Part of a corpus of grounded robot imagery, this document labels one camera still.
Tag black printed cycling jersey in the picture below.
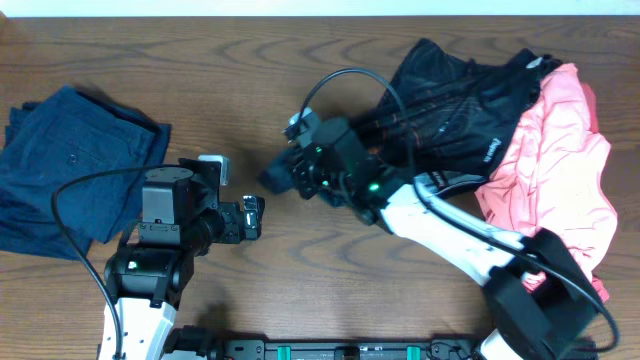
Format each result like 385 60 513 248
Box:
351 39 562 198

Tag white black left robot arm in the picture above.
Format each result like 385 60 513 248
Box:
98 155 265 359

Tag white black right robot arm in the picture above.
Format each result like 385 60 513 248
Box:
259 119 604 359

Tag folded navy blue trousers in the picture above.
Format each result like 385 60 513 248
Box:
1 86 171 260

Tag pink crumpled garment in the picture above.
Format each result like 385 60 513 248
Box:
475 63 618 301

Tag black mounting rail with clamps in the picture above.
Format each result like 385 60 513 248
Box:
161 326 519 360

